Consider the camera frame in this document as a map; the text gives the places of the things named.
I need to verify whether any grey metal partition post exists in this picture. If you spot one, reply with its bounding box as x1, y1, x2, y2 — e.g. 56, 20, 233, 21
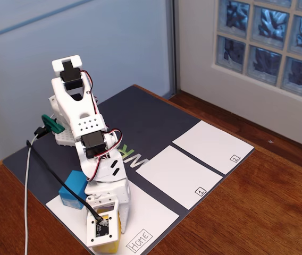
165, 0, 180, 99

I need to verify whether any yellow paper box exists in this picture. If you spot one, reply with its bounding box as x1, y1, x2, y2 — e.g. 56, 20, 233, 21
92, 208, 122, 254

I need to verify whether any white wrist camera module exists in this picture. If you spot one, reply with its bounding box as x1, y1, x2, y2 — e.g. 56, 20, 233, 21
86, 200, 121, 248

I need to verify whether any black camera cable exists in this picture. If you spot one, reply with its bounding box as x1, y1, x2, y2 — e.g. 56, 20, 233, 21
26, 140, 105, 224

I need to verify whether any glass block window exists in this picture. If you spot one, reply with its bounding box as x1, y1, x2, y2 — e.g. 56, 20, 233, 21
214, 0, 302, 103

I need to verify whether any dark mat with WROB print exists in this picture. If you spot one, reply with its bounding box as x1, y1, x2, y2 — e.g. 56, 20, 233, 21
2, 84, 256, 255

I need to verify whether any blue paper box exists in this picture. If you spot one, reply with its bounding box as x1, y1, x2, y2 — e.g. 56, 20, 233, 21
58, 169, 88, 210

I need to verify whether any white cable with black plug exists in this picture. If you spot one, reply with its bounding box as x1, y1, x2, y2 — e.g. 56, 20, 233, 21
23, 126, 48, 255

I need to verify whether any red black white servo wire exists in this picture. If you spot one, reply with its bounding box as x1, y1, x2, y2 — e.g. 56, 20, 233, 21
86, 129, 123, 183

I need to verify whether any green clamp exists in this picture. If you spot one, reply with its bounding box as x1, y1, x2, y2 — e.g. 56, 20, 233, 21
41, 114, 66, 134

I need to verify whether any white sheet labelled Home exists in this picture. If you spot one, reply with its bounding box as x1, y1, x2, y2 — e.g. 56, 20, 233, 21
45, 161, 180, 253

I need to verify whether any white sheet labelled 2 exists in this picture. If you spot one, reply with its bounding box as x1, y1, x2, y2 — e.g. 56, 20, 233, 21
172, 120, 255, 175

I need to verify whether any white sheet labelled 1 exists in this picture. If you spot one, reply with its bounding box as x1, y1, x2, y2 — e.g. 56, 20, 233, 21
135, 145, 224, 210

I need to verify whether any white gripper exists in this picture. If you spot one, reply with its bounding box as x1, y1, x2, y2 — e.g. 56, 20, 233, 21
84, 178, 132, 235

